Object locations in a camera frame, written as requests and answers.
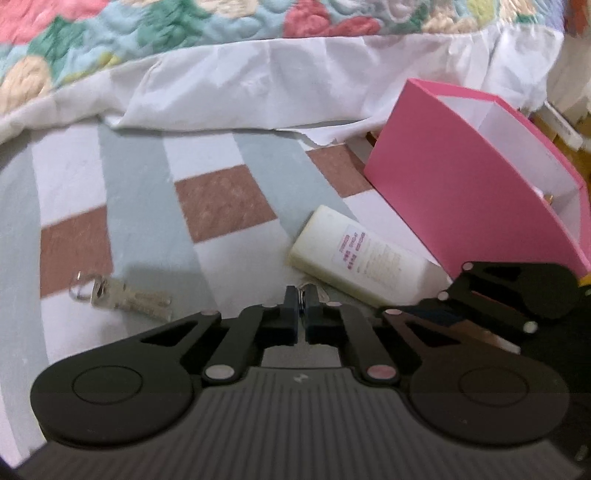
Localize silver keys on ring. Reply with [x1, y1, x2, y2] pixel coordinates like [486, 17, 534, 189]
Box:
[68, 272, 172, 323]

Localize cream remote with label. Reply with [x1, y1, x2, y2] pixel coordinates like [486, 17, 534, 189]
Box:
[287, 205, 450, 307]

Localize checkered striped floor mat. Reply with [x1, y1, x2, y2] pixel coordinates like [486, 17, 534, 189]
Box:
[1, 120, 427, 466]

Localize white box on floor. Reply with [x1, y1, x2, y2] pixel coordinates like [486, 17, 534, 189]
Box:
[533, 101, 590, 152]

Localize floral quilted bedspread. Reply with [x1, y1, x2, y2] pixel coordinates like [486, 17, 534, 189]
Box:
[1, 1, 566, 114]

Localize white bed sheet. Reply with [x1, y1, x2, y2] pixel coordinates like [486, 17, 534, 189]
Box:
[1, 23, 564, 144]

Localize pink cardboard box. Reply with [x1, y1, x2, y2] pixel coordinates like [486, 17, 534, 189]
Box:
[365, 79, 590, 277]

